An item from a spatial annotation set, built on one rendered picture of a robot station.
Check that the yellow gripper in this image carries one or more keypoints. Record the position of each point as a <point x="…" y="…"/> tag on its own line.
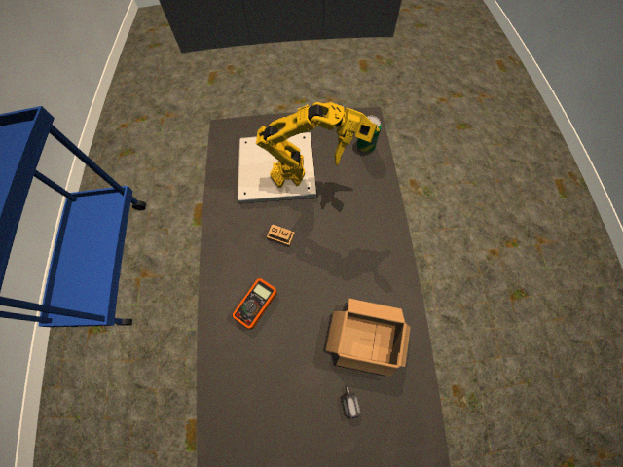
<point x="352" y="122"/>

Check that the orange digital multimeter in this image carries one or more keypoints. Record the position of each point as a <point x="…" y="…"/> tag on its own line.
<point x="255" y="303"/>

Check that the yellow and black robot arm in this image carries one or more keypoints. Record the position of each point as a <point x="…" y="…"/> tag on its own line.
<point x="308" y="118"/>

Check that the green drink can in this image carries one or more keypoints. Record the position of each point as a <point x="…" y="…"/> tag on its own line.
<point x="366" y="146"/>

